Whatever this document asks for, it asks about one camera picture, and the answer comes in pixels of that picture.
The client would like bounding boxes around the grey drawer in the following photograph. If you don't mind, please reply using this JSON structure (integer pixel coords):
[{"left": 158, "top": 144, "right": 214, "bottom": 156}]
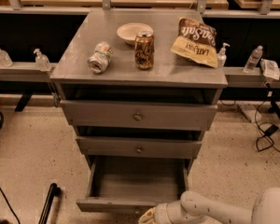
[
  {"left": 77, "top": 156, "right": 189, "bottom": 215},
  {"left": 77, "top": 127, "right": 202, "bottom": 159},
  {"left": 62, "top": 85, "right": 217, "bottom": 131}
]

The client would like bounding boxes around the brown upright soda can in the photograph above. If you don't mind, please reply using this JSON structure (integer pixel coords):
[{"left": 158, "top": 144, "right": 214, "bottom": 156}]
[{"left": 134, "top": 31, "right": 154, "bottom": 70}]

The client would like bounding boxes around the crushed silver soda can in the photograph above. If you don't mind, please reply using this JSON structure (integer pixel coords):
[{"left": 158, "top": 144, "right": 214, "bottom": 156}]
[{"left": 88, "top": 42, "right": 113, "bottom": 74}]

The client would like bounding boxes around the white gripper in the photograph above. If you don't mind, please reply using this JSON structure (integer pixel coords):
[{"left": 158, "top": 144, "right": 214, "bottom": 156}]
[{"left": 138, "top": 203, "right": 172, "bottom": 224}]

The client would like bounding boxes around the white power adapter packet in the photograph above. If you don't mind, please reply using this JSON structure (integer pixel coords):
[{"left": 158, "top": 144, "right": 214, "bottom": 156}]
[{"left": 260, "top": 59, "right": 280, "bottom": 80}]

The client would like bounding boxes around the brown sea salt chip bag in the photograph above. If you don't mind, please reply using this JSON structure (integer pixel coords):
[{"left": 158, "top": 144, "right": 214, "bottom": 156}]
[{"left": 171, "top": 17, "right": 217, "bottom": 68}]

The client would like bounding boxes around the black cable with adapter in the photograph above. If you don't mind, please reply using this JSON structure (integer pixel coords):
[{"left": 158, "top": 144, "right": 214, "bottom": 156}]
[{"left": 254, "top": 77, "right": 280, "bottom": 157}]

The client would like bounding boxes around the black pole on floor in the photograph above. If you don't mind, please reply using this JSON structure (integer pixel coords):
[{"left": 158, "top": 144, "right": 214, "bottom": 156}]
[{"left": 38, "top": 183, "right": 61, "bottom": 224}]

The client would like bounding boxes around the grey middle drawer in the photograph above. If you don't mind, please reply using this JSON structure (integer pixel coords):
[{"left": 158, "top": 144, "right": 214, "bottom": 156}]
[{"left": 77, "top": 127, "right": 202, "bottom": 159}]

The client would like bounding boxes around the white ceramic bowl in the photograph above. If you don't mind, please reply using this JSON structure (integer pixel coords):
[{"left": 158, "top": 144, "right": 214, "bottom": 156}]
[{"left": 117, "top": 22, "right": 153, "bottom": 46}]

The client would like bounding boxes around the clear sanitizer bottle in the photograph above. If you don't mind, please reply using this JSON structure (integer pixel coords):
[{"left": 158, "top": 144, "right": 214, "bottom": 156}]
[
  {"left": 34, "top": 49, "right": 51, "bottom": 72},
  {"left": 0, "top": 49, "right": 13, "bottom": 67}
]

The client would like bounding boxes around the clear sanitizer bottle far left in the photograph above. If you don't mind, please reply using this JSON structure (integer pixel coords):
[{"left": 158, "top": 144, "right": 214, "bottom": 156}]
[{"left": 0, "top": 49, "right": 13, "bottom": 67}]

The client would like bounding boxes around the grey bottom drawer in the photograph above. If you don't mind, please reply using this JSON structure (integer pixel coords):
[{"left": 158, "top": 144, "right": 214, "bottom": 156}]
[{"left": 77, "top": 156, "right": 189, "bottom": 215}]

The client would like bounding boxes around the clear water bottle right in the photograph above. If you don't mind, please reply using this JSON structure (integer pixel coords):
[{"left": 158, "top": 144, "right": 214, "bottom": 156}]
[{"left": 244, "top": 46, "right": 263, "bottom": 73}]

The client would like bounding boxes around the white pump bottle right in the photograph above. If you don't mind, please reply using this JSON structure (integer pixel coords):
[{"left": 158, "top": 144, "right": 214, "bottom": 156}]
[{"left": 217, "top": 43, "right": 230, "bottom": 67}]

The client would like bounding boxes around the grey top drawer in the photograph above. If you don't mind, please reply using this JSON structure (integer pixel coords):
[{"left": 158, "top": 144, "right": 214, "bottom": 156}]
[{"left": 62, "top": 85, "right": 217, "bottom": 131}]

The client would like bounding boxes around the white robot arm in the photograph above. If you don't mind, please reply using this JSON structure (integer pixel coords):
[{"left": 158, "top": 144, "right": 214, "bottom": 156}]
[{"left": 138, "top": 188, "right": 280, "bottom": 224}]

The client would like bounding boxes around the grey metal shelf rail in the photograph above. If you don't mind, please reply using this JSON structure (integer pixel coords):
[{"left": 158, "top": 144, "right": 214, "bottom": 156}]
[{"left": 0, "top": 62, "right": 57, "bottom": 82}]

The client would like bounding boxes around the grey three-drawer cabinet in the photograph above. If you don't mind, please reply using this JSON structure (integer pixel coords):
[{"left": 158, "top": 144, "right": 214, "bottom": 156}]
[{"left": 49, "top": 8, "right": 229, "bottom": 173}]

